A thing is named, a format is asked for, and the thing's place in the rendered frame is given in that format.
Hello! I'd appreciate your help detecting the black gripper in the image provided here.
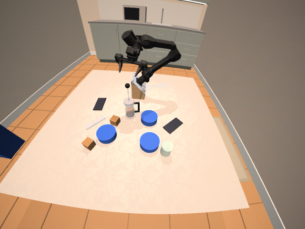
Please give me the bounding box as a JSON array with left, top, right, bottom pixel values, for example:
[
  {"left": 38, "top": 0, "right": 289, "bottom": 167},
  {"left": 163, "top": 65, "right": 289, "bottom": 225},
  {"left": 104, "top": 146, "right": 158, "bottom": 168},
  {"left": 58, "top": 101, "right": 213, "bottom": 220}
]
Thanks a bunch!
[{"left": 115, "top": 53, "right": 147, "bottom": 77}]

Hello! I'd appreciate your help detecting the pale cream cylinder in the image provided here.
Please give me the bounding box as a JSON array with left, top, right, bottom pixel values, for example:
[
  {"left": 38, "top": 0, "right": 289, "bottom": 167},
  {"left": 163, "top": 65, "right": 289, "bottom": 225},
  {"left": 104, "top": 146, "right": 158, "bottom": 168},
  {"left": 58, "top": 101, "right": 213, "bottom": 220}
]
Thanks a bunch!
[{"left": 160, "top": 141, "right": 173, "bottom": 157}]

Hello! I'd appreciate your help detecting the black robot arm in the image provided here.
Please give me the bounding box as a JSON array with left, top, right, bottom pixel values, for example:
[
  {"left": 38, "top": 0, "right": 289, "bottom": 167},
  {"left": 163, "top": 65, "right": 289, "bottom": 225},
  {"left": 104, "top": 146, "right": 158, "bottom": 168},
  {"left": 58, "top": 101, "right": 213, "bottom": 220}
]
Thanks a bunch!
[{"left": 122, "top": 30, "right": 181, "bottom": 86}]

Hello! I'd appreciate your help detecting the blue short cylinder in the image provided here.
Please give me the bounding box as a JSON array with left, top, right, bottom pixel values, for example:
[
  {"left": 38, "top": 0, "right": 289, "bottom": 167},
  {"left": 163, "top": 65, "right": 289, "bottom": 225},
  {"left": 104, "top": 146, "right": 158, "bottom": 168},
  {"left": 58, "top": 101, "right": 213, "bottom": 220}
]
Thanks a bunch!
[
  {"left": 141, "top": 110, "right": 158, "bottom": 126},
  {"left": 96, "top": 124, "right": 117, "bottom": 144},
  {"left": 140, "top": 132, "right": 160, "bottom": 153}
]

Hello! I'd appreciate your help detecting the white flat bar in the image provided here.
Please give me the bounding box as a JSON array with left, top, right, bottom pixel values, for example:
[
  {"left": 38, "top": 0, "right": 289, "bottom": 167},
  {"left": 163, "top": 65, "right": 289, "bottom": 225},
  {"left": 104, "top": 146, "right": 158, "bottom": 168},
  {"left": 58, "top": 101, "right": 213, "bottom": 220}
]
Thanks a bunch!
[{"left": 85, "top": 116, "right": 106, "bottom": 130}]

